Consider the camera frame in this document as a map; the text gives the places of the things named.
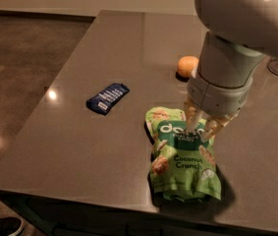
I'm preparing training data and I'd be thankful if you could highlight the orange fruit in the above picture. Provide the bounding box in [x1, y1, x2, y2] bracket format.
[177, 56, 198, 79]

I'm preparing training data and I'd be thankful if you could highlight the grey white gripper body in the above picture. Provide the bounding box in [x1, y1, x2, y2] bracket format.
[187, 70, 253, 117]

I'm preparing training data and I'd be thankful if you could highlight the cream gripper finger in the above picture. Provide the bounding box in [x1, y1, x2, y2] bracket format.
[200, 113, 237, 142]
[184, 96, 203, 133]

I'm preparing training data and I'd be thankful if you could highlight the green rice chip bag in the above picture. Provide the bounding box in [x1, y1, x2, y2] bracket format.
[145, 107, 221, 202]

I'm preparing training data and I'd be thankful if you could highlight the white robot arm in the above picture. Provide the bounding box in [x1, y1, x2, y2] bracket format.
[186, 0, 278, 142]

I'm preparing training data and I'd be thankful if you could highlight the blue snack bar wrapper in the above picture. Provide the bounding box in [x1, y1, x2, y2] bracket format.
[85, 83, 130, 115]

